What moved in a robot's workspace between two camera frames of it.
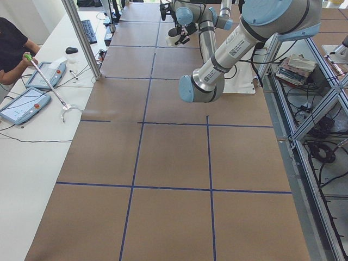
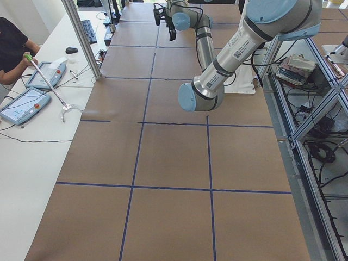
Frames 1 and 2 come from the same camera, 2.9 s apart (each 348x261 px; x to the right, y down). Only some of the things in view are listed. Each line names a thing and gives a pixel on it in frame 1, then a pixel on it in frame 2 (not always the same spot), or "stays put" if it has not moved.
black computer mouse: x=71 y=50 stays put
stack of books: x=295 y=69 stays put
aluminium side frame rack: x=309 y=104 stays put
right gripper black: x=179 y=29 -> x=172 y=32
